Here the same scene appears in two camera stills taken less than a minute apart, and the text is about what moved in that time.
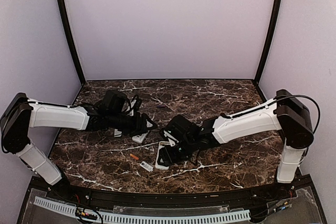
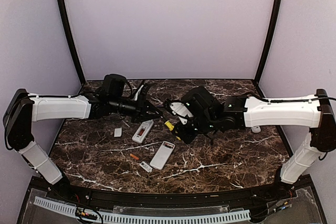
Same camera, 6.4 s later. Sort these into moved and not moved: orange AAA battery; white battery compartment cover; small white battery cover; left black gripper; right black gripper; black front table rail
Moved: right black gripper; left black gripper
Not moved: orange AAA battery; small white battery cover; white battery compartment cover; black front table rail
